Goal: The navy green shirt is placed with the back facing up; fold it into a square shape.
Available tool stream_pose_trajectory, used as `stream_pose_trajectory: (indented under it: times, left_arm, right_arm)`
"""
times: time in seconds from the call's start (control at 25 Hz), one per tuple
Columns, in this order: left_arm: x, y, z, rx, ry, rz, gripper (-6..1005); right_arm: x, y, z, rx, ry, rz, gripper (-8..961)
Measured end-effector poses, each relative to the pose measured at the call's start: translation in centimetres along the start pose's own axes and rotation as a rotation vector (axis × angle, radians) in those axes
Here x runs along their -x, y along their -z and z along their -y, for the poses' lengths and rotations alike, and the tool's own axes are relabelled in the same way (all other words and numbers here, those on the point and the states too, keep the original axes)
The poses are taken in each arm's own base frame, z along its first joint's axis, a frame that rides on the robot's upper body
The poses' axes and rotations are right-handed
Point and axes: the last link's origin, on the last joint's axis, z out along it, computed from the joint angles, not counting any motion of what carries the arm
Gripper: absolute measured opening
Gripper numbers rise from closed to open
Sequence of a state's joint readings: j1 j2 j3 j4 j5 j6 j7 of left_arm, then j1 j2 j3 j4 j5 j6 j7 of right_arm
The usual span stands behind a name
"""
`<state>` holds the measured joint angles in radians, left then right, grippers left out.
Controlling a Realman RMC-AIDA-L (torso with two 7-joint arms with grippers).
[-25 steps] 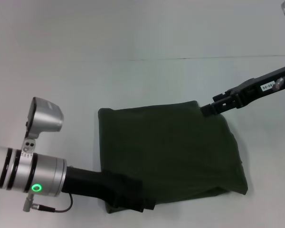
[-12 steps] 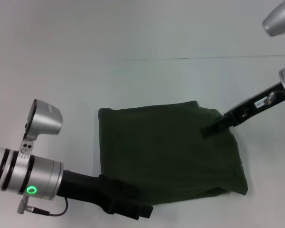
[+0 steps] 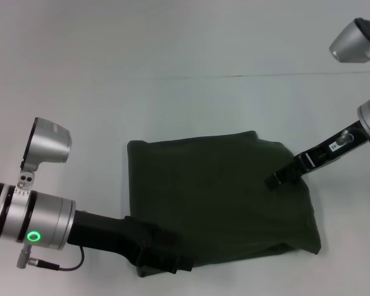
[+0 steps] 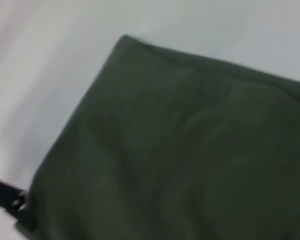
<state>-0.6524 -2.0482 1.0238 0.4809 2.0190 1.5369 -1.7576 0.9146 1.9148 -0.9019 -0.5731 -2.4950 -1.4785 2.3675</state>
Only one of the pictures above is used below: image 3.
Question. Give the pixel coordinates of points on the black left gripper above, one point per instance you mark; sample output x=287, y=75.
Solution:
x=105, y=234

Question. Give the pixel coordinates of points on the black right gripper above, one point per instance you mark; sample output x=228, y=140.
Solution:
x=333, y=151

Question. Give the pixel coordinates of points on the dark green shirt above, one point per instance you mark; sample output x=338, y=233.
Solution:
x=222, y=197

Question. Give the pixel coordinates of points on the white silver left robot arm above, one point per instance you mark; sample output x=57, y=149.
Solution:
x=27, y=219

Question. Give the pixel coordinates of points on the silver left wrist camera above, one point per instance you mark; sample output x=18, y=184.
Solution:
x=49, y=142

